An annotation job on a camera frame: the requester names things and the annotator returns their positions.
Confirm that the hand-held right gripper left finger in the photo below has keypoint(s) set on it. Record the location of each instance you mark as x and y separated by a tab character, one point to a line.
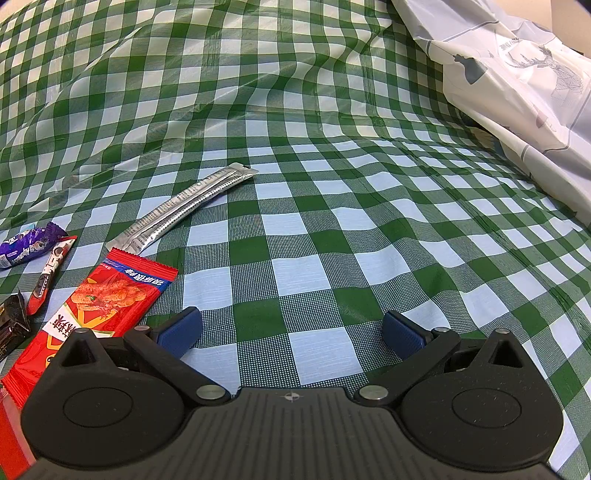
181	330

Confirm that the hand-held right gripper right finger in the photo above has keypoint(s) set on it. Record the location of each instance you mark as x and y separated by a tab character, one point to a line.
402	336

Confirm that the purple snack packet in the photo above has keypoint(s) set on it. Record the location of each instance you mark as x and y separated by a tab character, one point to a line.
25	247

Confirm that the dark brown snack packet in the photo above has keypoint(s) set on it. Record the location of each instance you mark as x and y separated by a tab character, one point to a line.
11	318

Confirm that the silver stick packet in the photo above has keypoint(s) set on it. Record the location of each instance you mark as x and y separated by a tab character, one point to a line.
182	207

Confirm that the white printed plastic bag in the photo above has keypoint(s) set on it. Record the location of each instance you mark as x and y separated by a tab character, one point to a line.
521	78

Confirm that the green checkered cloth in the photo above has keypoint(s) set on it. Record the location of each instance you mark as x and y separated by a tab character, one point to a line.
295	138

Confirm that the red snack packet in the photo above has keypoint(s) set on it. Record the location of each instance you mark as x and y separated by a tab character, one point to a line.
104	300

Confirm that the slim red white packet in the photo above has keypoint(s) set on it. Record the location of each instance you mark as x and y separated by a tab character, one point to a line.
48	272

